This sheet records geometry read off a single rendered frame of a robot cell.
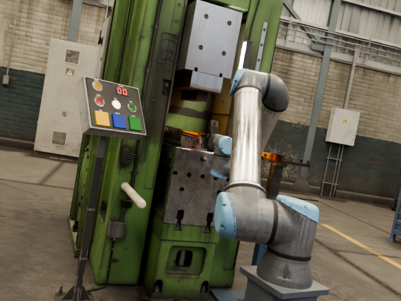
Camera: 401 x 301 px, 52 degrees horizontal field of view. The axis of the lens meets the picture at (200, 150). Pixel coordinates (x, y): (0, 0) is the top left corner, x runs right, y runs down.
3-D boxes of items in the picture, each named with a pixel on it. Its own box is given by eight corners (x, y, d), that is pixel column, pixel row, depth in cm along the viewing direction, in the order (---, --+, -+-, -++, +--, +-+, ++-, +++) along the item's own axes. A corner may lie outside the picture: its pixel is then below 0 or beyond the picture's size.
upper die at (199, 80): (220, 93, 247) (223, 77, 247) (189, 86, 240) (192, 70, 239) (196, 94, 286) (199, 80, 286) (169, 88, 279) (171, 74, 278)
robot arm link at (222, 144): (218, 154, 208) (221, 135, 207) (209, 151, 219) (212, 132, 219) (234, 157, 211) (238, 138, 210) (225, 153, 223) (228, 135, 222)
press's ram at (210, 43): (243, 82, 252) (255, 16, 249) (184, 68, 237) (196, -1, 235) (216, 84, 291) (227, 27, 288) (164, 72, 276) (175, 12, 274)
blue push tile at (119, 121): (126, 128, 209) (124, 115, 211) (114, 127, 204) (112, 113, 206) (124, 130, 210) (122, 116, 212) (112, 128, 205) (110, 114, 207)
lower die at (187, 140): (210, 151, 249) (212, 137, 249) (179, 146, 242) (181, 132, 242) (187, 144, 288) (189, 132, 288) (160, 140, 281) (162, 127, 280)
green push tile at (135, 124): (142, 130, 217) (140, 118, 219) (130, 129, 211) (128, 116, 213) (139, 132, 218) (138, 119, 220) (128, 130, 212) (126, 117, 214)
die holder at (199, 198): (222, 227, 252) (235, 156, 249) (163, 223, 238) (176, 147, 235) (191, 205, 304) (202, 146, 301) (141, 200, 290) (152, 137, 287)
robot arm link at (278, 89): (297, 73, 174) (253, 169, 224) (268, 67, 173) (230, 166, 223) (299, 91, 166) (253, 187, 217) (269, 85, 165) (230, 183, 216)
